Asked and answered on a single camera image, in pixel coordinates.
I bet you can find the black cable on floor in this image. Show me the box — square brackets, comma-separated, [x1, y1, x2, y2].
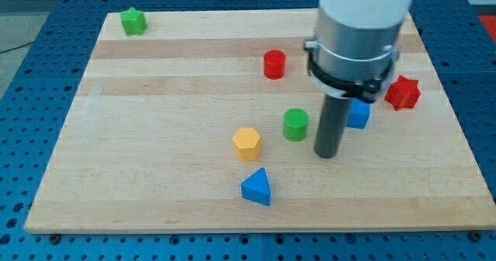
[0, 39, 36, 54]

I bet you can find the blue cube block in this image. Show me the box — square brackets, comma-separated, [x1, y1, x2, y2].
[346, 99, 371, 129]

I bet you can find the light wooden board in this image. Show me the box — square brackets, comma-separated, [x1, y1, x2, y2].
[25, 9, 495, 234]

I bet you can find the yellow hexagon block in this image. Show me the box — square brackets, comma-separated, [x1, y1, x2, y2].
[232, 128, 261, 161]

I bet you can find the red cylinder block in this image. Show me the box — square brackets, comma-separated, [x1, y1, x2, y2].
[263, 50, 286, 80]

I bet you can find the red star block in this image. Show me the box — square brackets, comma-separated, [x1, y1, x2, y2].
[384, 75, 421, 111]

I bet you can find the blue triangle block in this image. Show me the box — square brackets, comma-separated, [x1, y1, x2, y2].
[240, 167, 271, 206]

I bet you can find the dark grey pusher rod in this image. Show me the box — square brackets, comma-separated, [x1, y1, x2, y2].
[314, 94, 353, 159]

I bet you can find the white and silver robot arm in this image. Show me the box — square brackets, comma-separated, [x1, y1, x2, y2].
[304, 0, 412, 103]

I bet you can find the green cylinder block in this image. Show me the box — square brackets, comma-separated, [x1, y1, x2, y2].
[283, 108, 309, 142]

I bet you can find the green star block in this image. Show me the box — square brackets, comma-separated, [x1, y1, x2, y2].
[119, 7, 148, 36]

